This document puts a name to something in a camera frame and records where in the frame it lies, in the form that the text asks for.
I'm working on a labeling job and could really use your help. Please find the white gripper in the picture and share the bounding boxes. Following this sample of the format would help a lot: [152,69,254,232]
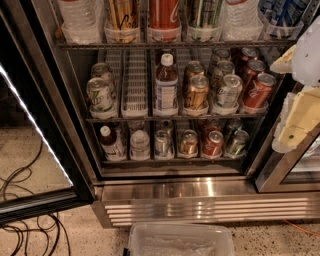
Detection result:
[270,16,320,153]

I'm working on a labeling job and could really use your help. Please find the front silver can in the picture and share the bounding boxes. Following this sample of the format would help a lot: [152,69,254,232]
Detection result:
[215,74,242,109]

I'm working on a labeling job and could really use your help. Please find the top shelf blue can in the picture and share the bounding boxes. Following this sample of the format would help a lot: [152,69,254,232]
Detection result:
[258,0,310,39]

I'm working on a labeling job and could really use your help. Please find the rear silver can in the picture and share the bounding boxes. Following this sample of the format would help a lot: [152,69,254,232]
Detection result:
[210,48,231,65]

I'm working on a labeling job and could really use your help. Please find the green can bottom shelf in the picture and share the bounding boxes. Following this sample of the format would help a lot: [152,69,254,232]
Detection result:
[226,130,249,158]

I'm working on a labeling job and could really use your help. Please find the top shelf right water bottle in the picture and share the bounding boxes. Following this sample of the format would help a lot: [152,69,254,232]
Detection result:
[222,0,262,41]

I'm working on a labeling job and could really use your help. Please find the front gold can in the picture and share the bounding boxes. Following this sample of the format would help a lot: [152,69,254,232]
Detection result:
[184,75,209,110]

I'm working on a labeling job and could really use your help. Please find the red can bottom shelf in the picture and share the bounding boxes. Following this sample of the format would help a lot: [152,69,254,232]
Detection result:
[202,131,224,157]

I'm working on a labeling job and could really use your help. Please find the rear gold can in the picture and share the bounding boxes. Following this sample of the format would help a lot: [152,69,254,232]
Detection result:
[184,60,205,82]

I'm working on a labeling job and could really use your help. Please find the gold can bottom shelf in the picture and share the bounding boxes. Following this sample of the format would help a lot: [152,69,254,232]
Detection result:
[179,130,198,155]

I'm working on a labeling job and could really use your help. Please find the top shelf green can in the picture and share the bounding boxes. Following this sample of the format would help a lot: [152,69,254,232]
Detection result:
[186,0,222,42]

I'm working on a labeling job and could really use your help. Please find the stainless steel fridge body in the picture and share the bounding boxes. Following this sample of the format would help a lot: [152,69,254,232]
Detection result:
[31,0,319,227]

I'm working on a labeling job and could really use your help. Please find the brown tea bottle middle shelf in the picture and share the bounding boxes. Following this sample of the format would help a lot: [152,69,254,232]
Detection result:
[155,53,178,111]

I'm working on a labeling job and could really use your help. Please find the brown tea bottle shelf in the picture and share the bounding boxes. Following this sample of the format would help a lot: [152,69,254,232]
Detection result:
[100,126,125,161]
[155,53,178,111]

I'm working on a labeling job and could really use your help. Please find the silver blue can bottom shelf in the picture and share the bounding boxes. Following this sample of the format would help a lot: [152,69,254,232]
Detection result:
[154,130,173,159]

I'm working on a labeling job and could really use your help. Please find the top shelf red coke can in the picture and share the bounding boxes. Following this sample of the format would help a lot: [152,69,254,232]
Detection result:
[148,0,180,42]

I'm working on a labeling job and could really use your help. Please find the clear water bottle bottom shelf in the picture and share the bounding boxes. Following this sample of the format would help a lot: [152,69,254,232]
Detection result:
[130,130,150,161]

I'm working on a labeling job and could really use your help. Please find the top shelf gold can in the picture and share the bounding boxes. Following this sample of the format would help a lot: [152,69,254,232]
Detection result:
[104,0,139,43]

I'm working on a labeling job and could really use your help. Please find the brown tea bottle bottom shelf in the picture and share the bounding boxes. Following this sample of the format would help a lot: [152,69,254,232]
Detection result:
[100,126,125,161]

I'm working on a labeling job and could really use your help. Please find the rear green white can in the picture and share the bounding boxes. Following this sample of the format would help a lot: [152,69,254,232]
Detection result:
[91,62,116,92]

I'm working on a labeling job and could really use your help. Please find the green white can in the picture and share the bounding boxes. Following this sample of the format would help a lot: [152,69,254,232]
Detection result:
[87,78,114,113]
[91,62,116,92]

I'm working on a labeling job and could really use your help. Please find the front green white can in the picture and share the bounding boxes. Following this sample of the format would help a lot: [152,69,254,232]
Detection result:
[87,78,114,113]

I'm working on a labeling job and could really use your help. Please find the top shelf left water bottle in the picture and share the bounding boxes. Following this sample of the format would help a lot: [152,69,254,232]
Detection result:
[57,0,101,45]

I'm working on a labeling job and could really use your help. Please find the open glass fridge door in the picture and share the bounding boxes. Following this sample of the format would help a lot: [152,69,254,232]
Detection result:
[0,0,94,224]

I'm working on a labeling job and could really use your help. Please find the clear plastic bin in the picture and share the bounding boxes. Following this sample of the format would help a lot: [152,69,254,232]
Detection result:
[123,222,235,256]

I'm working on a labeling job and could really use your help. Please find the orange floor cable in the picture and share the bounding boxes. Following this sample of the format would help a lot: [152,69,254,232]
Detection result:
[283,219,320,238]

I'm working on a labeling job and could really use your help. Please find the black floor cables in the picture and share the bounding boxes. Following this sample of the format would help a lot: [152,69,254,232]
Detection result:
[0,138,72,256]

